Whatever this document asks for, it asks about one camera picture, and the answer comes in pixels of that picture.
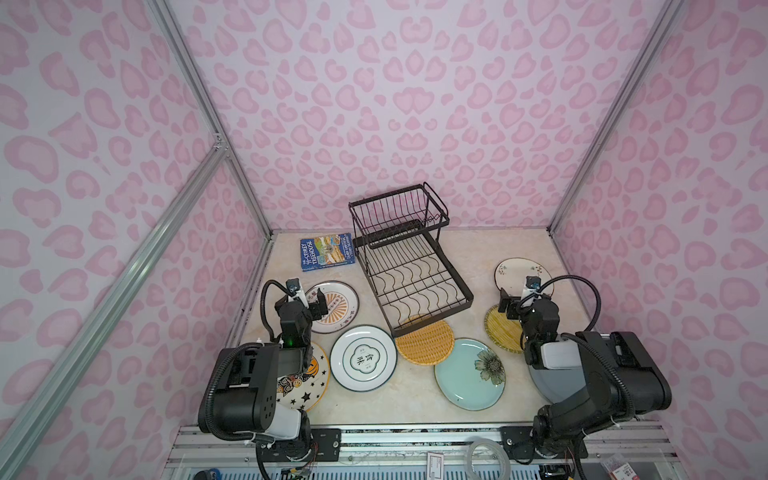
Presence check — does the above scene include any mint green flower plate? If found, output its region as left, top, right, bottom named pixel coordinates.
left=434, top=338, right=506, bottom=411

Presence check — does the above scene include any white plate orange sunburst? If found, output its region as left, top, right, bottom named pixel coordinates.
left=306, top=281, right=359, bottom=334

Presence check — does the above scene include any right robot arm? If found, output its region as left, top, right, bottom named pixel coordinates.
left=498, top=291, right=672, bottom=465

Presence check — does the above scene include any black wire dish rack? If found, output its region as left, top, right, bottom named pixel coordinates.
left=349, top=182, right=474, bottom=338

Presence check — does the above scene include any white plate green rim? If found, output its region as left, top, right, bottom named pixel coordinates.
left=329, top=325, right=398, bottom=393

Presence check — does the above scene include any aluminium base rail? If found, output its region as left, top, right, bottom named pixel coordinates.
left=161, top=421, right=687, bottom=479

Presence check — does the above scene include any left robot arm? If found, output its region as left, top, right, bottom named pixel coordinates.
left=198, top=292, right=328, bottom=452

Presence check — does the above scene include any white cable coil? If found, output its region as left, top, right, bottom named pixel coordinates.
left=465, top=437, right=511, bottom=480

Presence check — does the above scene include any star pattern cartoon plate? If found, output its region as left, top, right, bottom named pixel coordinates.
left=277, top=342, right=331, bottom=411

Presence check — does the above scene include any yellow green woven plate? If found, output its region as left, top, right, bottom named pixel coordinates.
left=484, top=305, right=523, bottom=354

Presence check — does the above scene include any orange woven bamboo plate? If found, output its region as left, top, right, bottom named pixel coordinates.
left=395, top=320, right=455, bottom=366

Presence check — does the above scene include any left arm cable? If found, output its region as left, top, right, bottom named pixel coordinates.
left=259, top=278, right=291, bottom=344

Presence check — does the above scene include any blue treehouse book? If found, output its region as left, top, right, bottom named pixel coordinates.
left=300, top=233, right=356, bottom=272

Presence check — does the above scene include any cream floral plate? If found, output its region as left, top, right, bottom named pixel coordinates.
left=494, top=257, right=552, bottom=296

